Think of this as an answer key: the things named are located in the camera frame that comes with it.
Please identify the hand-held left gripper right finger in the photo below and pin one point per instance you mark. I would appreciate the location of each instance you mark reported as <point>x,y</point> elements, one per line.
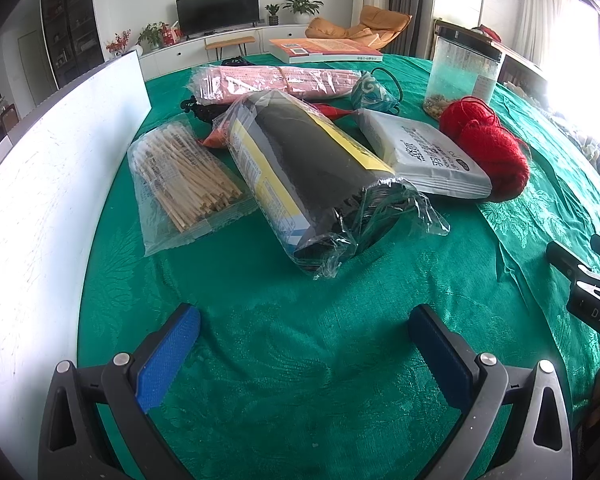
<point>440,355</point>

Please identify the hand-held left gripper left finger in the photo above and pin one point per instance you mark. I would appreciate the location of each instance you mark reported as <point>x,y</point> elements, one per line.
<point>167,355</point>

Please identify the red yarn ball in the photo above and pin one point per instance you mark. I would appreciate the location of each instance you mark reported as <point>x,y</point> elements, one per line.
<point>485,145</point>

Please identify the grey wipes packet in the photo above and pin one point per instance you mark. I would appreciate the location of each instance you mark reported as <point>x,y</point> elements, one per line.
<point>420,155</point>

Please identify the black roll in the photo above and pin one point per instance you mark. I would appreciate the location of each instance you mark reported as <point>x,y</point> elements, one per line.
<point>310,160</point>

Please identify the shiny green cloth sheet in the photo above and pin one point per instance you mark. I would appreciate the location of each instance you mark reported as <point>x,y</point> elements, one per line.
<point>555,185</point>

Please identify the green damask tablecloth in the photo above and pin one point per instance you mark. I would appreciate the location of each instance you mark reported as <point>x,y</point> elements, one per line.
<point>280,360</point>

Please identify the bag of wooden cotton swabs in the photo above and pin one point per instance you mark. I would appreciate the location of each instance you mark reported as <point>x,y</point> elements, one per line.
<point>180,175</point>

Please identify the white board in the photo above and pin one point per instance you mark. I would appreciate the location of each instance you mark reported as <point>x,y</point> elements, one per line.
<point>55,185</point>

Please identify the clear jar with black lid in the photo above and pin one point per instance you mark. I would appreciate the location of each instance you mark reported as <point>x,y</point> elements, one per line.
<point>460,70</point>

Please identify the orange fabric piece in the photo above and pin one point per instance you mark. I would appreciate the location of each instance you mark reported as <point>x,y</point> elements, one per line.
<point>212,139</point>

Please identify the red cloth on chair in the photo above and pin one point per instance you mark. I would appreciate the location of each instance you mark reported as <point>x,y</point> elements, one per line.
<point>487,32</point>

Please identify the black lace cloth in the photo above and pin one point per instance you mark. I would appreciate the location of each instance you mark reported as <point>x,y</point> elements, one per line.
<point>200,110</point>

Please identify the blue patterned triangular pouch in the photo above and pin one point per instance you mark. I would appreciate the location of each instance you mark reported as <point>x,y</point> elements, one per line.
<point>372,92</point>

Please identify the white sheer curtain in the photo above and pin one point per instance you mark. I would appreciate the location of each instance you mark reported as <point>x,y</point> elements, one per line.
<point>550,0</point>

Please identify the red fabric piece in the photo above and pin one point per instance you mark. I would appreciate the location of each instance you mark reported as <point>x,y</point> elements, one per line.
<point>332,111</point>

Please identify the pink striped packet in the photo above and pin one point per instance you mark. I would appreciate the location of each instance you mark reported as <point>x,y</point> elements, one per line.
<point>260,80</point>

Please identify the white television cabinet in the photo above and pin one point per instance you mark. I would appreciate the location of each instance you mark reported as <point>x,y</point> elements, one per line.
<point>180,55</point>

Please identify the orange lounge chair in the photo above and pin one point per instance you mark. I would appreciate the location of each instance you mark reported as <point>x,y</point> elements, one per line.
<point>375,22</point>

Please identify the red flower bouquet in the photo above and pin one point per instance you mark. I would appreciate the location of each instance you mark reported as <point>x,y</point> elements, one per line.
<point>117,42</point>

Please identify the leafy potted plant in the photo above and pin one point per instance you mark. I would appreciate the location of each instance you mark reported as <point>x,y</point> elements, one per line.
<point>151,35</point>

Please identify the orange book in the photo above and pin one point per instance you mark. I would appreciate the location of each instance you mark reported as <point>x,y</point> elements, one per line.
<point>320,47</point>

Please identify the red gift box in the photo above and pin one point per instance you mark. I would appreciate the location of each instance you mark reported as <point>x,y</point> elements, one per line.
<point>172,34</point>

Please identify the wooden bench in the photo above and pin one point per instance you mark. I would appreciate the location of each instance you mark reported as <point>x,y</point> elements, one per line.
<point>230,40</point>

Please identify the dark glass display cabinet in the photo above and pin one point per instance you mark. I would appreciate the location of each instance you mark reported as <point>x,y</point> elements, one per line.
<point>72,25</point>

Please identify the black television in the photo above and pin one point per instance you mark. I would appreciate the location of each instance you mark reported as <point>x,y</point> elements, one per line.
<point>217,7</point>

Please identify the small green potted plant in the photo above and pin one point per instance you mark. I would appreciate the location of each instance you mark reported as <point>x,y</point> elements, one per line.
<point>272,12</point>

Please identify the large green potted plant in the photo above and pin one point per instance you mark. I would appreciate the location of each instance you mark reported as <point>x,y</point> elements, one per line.
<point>302,6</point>

